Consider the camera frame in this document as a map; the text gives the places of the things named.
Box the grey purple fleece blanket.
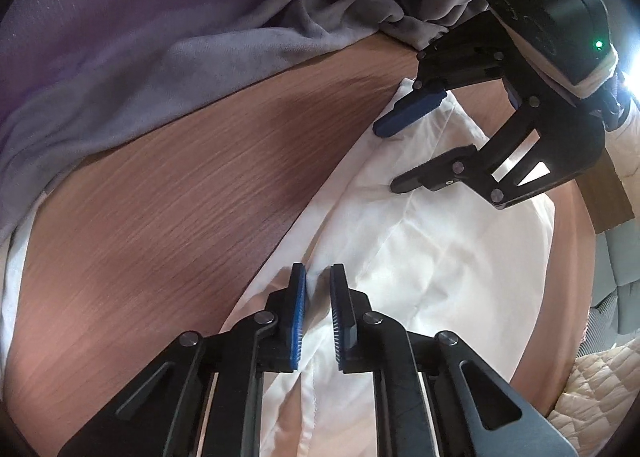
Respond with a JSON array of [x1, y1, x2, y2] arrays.
[[0, 0, 493, 238]]

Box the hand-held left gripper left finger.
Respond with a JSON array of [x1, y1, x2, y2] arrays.
[[57, 263, 308, 457]]

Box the beige quilted cover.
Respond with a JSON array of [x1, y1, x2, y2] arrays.
[[547, 344, 640, 457]]

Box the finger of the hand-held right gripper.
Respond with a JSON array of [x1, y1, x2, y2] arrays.
[[390, 71, 608, 210], [372, 12, 517, 139]]

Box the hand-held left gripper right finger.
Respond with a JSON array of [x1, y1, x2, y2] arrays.
[[330, 263, 577, 457]]

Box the white pants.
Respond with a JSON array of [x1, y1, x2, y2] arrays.
[[192, 77, 558, 457]]

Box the grey ribbed cushion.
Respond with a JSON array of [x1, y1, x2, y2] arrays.
[[580, 222, 640, 355]]

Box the white bed sheet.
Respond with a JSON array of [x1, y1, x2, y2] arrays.
[[0, 187, 47, 368]]

